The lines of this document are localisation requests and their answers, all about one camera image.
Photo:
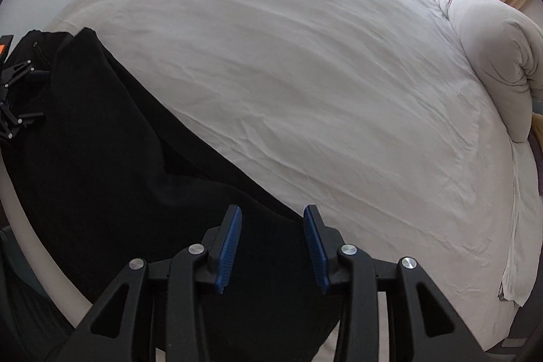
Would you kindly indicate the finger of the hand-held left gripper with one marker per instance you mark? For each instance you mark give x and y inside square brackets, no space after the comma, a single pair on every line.
[12,123]
[21,73]

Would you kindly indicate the yellow pillow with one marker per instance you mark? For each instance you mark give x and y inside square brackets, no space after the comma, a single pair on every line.
[536,131]

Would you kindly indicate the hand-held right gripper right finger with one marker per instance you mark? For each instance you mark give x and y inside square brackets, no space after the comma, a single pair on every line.
[316,251]

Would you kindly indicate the black pants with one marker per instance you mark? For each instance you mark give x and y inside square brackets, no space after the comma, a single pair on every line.
[106,141]

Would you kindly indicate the white bed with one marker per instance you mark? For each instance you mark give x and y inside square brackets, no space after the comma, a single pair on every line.
[275,69]

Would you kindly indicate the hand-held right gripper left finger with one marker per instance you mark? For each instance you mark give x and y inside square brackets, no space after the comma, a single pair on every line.
[227,251]

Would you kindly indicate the rolled white duvet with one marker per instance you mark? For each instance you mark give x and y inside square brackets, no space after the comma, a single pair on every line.
[488,48]

